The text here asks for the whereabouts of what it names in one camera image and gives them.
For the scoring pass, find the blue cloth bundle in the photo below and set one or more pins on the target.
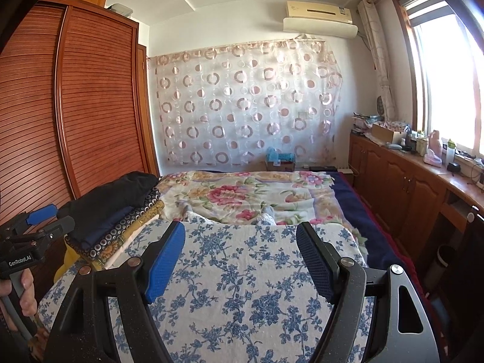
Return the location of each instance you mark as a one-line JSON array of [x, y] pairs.
[[279, 155]]

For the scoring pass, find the dark wooden chair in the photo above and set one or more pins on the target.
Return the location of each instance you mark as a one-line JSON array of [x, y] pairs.
[[465, 272]]

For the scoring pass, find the dark oval hand fan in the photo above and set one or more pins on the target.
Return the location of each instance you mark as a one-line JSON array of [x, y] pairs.
[[380, 106]]

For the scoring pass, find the wooden side cabinet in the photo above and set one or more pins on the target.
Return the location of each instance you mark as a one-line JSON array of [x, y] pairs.
[[385, 181]]

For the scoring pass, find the grey box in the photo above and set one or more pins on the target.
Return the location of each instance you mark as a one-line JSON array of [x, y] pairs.
[[119, 9]]

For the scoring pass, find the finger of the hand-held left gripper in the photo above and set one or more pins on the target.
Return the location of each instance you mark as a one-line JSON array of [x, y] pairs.
[[53, 228], [41, 213]]

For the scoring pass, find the white air deflector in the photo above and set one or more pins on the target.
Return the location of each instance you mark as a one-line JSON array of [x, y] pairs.
[[321, 27]]

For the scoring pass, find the white blue floral sheet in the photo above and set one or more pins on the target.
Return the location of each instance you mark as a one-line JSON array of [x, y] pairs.
[[234, 279]]

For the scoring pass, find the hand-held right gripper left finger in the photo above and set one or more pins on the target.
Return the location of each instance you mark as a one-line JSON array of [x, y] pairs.
[[164, 264]]

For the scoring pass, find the wooden louvered wardrobe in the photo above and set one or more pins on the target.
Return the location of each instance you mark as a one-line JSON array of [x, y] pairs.
[[94, 102]]

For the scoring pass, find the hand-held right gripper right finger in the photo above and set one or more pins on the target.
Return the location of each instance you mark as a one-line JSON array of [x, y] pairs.
[[315, 264]]

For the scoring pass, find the white trash bin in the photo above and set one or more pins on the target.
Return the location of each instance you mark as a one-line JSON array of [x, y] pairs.
[[446, 264]]

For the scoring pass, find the person's left hand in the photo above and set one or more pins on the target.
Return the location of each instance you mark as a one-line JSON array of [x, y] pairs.
[[29, 291]]

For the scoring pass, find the golden patterned folded cloth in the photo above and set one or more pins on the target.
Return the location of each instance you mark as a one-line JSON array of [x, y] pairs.
[[147, 215]]

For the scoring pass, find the white patterned window curtain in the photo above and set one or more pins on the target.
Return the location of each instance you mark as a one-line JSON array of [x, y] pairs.
[[378, 60]]

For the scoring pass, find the small black box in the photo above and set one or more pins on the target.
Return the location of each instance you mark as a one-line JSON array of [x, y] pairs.
[[453, 167]]

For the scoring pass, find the wall air conditioner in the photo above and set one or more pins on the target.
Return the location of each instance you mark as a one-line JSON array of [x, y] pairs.
[[319, 10]]

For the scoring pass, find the navy blanket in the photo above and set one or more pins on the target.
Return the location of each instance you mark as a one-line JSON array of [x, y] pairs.
[[363, 211]]

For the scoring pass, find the white bottle green cap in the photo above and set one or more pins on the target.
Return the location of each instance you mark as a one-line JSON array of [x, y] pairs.
[[450, 153]]

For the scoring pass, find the wooden framed window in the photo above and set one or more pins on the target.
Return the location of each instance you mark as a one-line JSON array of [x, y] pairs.
[[446, 75]]

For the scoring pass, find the small cardboard box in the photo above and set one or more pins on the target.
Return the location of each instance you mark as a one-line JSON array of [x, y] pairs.
[[280, 166]]

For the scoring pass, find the pink floral blanket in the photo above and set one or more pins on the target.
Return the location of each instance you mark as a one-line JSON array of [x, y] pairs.
[[242, 193]]

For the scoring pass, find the open cardboard box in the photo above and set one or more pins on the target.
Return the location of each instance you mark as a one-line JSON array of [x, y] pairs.
[[389, 132]]

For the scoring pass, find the stack of magazines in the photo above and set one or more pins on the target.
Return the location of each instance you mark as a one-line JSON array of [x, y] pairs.
[[363, 123]]

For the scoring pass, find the black printed t-shirt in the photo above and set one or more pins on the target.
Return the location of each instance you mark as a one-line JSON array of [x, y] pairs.
[[113, 193]]

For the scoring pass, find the white folded cloth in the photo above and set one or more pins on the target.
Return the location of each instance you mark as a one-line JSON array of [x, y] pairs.
[[124, 251]]

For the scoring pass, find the sheer circle-pattern curtain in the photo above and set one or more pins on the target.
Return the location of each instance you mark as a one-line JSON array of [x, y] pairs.
[[245, 102]]

